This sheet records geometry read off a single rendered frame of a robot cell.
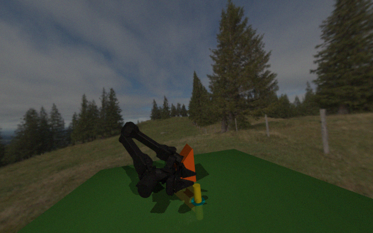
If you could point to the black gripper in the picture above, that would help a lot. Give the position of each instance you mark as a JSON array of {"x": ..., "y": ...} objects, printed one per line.
[{"x": 173, "y": 180}]

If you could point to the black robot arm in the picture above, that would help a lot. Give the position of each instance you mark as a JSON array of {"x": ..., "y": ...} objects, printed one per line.
[{"x": 143, "y": 163}]

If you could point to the yellow cylinder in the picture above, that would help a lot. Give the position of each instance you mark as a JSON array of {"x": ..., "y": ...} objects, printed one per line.
[{"x": 197, "y": 193}]

